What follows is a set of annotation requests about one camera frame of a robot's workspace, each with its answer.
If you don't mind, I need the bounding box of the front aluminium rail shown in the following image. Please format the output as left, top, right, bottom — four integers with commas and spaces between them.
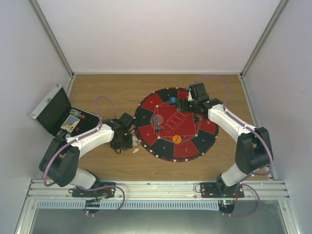
26, 180, 290, 200

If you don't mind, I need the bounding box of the slotted cable duct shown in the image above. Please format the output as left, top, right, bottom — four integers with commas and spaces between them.
37, 199, 219, 211

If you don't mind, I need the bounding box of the orange big blind button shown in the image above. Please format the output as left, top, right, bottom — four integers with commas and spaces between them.
172, 135, 182, 144

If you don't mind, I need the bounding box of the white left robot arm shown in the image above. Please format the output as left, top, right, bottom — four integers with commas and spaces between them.
39, 113, 134, 197

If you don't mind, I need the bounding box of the round red black poker mat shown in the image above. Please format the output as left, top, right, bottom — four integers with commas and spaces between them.
134, 87, 219, 162

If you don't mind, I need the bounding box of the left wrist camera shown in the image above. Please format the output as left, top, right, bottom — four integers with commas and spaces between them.
118, 113, 135, 133

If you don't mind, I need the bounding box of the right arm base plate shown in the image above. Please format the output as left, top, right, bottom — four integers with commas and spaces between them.
194, 181, 245, 198

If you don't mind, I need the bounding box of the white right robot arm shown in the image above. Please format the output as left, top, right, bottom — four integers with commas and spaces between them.
176, 98, 273, 197

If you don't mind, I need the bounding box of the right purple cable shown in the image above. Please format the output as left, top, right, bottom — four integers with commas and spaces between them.
192, 75, 274, 178

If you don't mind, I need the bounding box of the playing card deck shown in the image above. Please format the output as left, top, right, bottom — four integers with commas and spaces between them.
60, 115, 80, 133

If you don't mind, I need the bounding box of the aluminium poker case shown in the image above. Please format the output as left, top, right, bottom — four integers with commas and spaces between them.
31, 84, 99, 146

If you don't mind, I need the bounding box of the clear round dealer button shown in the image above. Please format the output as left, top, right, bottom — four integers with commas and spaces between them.
152, 115, 164, 124

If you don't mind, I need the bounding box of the blue small blind button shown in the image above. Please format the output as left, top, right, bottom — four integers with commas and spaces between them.
169, 97, 177, 104

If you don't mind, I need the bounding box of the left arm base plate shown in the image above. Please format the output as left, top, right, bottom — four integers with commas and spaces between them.
68, 182, 116, 199

